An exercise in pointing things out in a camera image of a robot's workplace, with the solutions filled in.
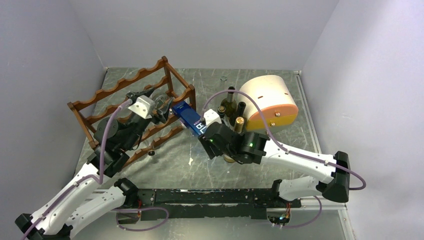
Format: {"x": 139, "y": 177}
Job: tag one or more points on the green wine bottle silver neck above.
{"x": 230, "y": 105}

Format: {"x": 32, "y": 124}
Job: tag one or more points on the amber bottle gold foil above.
{"x": 238, "y": 128}

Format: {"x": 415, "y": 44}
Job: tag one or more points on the brown wooden wine rack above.
{"x": 125, "y": 132}

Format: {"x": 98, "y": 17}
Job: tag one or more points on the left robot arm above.
{"x": 69, "y": 211}

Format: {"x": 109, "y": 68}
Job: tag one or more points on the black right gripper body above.
{"x": 212, "y": 150}

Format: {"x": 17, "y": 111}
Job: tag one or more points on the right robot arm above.
{"x": 325, "y": 174}

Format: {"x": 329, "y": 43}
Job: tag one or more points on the tall clear glass bottle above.
{"x": 222, "y": 85}

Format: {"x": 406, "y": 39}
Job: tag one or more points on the blue glass bottle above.
{"x": 189, "y": 118}

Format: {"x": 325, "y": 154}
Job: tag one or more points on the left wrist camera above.
{"x": 143, "y": 107}

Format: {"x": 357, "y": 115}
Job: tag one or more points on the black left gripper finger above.
{"x": 163, "y": 118}
{"x": 133, "y": 95}

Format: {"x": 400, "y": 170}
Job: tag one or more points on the dark wine bottle black neck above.
{"x": 240, "y": 110}

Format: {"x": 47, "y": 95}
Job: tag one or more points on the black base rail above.
{"x": 156, "y": 204}

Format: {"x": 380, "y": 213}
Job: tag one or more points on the clear bottle black cap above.
{"x": 221, "y": 112}

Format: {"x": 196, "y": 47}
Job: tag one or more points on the white cylindrical drawer box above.
{"x": 273, "y": 98}

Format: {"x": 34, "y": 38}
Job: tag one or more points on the clear bottle silver cap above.
{"x": 162, "y": 103}

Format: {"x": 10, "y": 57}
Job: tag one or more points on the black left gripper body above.
{"x": 133, "y": 123}

